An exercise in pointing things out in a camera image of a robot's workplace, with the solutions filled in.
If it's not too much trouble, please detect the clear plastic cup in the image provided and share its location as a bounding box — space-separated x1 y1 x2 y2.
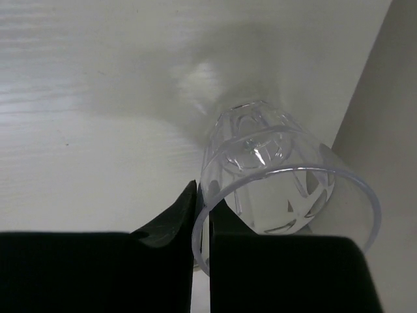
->
192 101 381 273

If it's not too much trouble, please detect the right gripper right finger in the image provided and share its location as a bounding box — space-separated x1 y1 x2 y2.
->
209 201 382 313

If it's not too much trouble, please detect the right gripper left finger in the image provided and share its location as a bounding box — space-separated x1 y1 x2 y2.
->
1 181 197 312

